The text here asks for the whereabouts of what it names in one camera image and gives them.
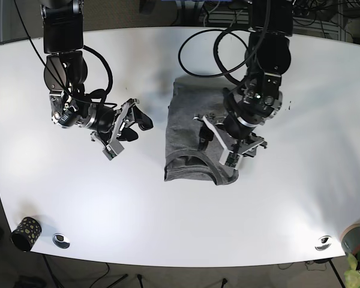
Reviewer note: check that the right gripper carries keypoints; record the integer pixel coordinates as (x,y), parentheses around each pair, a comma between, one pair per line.
(112,126)

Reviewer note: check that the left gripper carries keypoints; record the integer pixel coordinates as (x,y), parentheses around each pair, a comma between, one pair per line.
(234,134)

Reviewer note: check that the heather grey T-shirt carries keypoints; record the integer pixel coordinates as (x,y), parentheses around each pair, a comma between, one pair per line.
(199,96)

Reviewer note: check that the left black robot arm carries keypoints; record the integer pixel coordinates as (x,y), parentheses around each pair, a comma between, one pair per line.
(267,55)

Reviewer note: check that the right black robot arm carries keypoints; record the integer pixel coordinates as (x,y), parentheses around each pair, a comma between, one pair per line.
(65,72)

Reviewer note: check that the black gold-dotted cup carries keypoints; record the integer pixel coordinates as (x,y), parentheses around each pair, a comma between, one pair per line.
(26,234)

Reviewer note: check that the grey tape roll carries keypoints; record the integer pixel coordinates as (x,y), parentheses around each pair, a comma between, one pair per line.
(350,239)

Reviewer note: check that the green potted plant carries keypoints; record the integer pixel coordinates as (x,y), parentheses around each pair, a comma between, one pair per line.
(352,275)

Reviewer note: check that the left table cable grommet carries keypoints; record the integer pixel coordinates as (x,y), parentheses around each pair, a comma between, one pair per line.
(61,241)

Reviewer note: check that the table cable grommet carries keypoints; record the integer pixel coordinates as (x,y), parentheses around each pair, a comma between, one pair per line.
(61,241)
(323,243)

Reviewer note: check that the right table cable grommet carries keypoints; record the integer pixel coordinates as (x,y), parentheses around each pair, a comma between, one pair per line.
(323,243)

